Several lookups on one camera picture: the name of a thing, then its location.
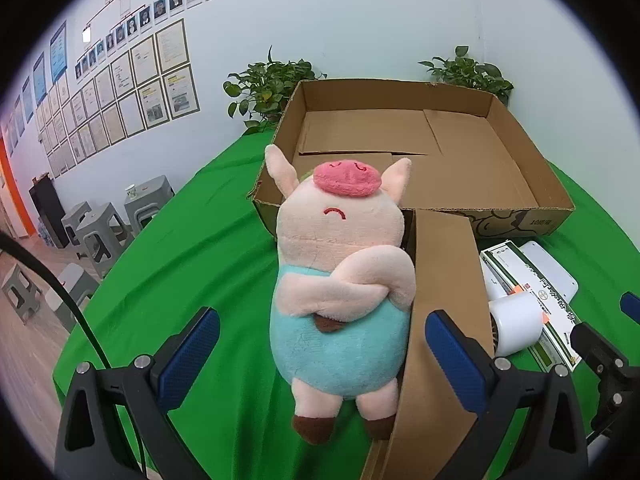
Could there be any wall of framed certificates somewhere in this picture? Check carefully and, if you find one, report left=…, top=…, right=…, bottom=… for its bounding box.
left=37, top=19, right=201, bottom=178

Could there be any white cylindrical device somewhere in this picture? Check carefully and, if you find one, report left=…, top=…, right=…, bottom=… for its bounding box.
left=487, top=291, right=546, bottom=357

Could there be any black cabinet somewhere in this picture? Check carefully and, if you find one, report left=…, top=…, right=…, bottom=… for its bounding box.
left=28, top=176, right=71, bottom=249

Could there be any brown cardboard box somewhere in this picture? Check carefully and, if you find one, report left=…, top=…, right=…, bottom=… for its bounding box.
left=247, top=78, right=575, bottom=480

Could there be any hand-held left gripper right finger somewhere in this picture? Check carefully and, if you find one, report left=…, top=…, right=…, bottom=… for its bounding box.
left=425, top=309, right=591, bottom=480

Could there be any green and white carton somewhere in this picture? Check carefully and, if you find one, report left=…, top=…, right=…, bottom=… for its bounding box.
left=479, top=242, right=583, bottom=372

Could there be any white flat device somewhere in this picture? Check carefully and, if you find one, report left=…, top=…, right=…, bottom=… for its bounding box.
left=480, top=241, right=579, bottom=306

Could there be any blue wall poster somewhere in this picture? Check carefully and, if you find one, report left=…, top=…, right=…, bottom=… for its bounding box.
left=21, top=77, right=35, bottom=121
left=50, top=21, right=67, bottom=83
left=33, top=52, right=47, bottom=106

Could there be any green tablecloth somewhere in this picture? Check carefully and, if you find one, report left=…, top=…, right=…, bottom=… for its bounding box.
left=52, top=132, right=640, bottom=480

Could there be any grey plastic stool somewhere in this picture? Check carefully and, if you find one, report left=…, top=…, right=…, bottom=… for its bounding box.
left=124, top=175, right=176, bottom=236
left=76, top=203, right=133, bottom=281
left=61, top=201, right=93, bottom=248
left=1, top=264, right=43, bottom=323

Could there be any green potted plant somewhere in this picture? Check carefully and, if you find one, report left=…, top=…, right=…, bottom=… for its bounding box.
left=223, top=46, right=328, bottom=136
left=419, top=46, right=515, bottom=108

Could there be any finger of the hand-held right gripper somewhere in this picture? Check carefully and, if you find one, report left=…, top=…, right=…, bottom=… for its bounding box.
left=571, top=320, right=631, bottom=430
left=619, top=292, right=640, bottom=330

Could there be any row of portrait photos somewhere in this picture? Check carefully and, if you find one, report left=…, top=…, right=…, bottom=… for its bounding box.
left=75, top=0, right=321, bottom=81

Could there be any black cable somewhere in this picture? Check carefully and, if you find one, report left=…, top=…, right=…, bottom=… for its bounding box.
left=0, top=232, right=148, bottom=480

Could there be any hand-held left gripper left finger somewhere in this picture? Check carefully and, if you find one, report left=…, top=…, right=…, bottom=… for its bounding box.
left=54, top=306, right=221, bottom=480

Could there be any pink pig plush toy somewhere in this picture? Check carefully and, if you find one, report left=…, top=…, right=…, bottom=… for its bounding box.
left=264, top=144, right=417, bottom=447

